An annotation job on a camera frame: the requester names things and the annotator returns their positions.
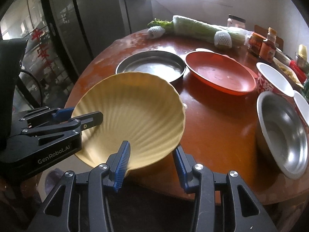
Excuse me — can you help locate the orange-label sauce bottle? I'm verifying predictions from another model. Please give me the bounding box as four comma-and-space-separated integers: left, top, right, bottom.
259, 27, 277, 63

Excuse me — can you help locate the wrapped celery bundle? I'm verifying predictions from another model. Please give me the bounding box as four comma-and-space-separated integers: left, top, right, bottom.
147, 15, 247, 47

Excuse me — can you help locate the foam-netted fruit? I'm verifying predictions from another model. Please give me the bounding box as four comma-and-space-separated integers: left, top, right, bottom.
214, 30, 232, 49
147, 26, 166, 39

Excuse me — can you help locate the right foam-netted fruit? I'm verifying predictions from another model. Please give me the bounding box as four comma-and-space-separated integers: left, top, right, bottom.
214, 30, 232, 49

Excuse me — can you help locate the yellow shell-shaped plate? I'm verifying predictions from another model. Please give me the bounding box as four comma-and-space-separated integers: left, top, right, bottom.
72, 72, 185, 171

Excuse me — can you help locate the yellow-lid container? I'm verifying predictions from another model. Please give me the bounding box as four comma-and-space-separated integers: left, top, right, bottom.
295, 44, 309, 73

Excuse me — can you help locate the small white bowl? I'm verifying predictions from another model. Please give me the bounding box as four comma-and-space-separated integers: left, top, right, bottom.
293, 90, 308, 126

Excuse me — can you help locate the red packet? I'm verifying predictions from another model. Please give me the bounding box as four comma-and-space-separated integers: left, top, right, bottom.
289, 60, 307, 83

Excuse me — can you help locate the grey refrigerator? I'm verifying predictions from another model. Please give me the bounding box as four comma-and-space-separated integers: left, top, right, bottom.
41, 0, 132, 82

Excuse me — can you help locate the orange oval plate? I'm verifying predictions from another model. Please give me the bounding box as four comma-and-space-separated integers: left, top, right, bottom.
184, 51, 257, 96

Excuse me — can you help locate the red patterned white bowl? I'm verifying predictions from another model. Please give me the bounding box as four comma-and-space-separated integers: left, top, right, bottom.
256, 62, 294, 100

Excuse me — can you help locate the black cable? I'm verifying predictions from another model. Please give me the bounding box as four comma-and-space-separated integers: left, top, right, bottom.
20, 69, 45, 108

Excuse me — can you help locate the left foam-netted fruit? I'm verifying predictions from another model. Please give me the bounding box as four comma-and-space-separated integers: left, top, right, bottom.
147, 26, 166, 39

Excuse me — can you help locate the round steel plate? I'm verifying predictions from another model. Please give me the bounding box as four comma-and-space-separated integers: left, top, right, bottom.
115, 50, 186, 83

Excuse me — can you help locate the clear jar black lid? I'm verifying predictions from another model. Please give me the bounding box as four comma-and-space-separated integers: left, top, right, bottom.
227, 14, 246, 29

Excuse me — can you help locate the tray of yellow snacks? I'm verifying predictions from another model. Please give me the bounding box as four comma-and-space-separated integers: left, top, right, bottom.
273, 58, 304, 91

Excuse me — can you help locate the large steel bowl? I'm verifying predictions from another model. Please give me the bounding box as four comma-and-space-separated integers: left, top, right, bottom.
256, 91, 308, 180

